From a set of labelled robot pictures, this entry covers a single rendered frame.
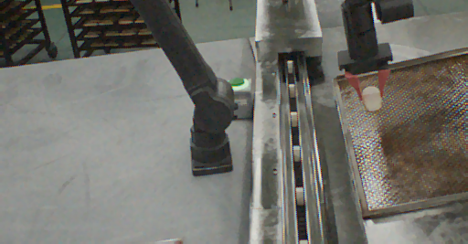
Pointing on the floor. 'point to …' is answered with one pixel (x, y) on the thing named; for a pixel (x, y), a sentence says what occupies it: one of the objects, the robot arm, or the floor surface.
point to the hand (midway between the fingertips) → (370, 94)
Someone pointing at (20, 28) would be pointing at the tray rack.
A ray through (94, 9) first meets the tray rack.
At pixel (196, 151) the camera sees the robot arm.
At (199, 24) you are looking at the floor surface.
